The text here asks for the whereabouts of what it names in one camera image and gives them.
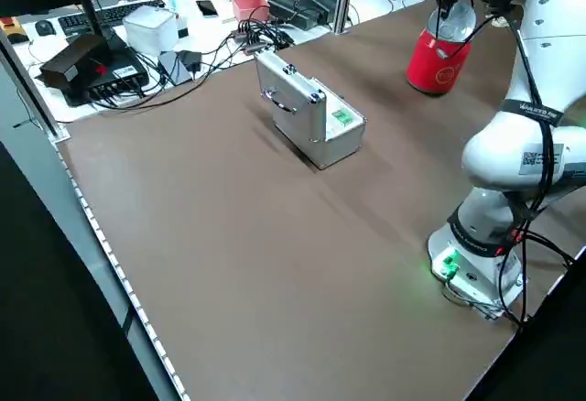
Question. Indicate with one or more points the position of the red push-button trash can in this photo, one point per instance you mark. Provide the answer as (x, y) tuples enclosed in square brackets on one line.
[(435, 71)]

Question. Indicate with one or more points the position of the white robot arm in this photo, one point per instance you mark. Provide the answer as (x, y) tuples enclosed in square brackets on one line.
[(503, 154)]

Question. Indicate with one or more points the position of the black battery charger block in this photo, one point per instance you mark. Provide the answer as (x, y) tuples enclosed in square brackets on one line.
[(297, 7)]

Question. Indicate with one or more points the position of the silver aluminium case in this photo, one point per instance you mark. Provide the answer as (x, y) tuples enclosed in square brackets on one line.
[(297, 112)]

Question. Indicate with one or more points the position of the black usb hub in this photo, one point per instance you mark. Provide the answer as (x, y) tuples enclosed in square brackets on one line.
[(256, 39)]

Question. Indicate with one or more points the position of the pink plastic box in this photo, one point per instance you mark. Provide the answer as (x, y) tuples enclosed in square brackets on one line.
[(249, 7)]

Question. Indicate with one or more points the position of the black smartphone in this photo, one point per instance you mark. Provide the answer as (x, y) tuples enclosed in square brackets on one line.
[(207, 8)]

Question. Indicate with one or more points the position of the black power adapter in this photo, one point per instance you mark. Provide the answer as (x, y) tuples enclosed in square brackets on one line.
[(188, 60)]

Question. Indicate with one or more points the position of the grey power adapter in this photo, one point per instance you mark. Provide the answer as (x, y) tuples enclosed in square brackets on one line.
[(171, 69)]

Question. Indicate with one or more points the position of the white translucent cube box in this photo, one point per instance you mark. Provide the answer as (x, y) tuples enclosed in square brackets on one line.
[(151, 30)]

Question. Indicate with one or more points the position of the black keyboard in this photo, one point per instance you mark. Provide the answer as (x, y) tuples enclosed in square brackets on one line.
[(110, 14)]

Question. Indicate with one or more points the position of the black computer mouse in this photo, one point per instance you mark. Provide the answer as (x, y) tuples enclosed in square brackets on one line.
[(45, 28)]

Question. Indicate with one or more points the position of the black network switch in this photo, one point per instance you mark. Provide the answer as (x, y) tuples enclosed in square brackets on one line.
[(114, 71)]

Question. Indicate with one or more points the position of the aluminium table edge rail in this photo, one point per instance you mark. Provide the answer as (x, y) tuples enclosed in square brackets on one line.
[(27, 80)]

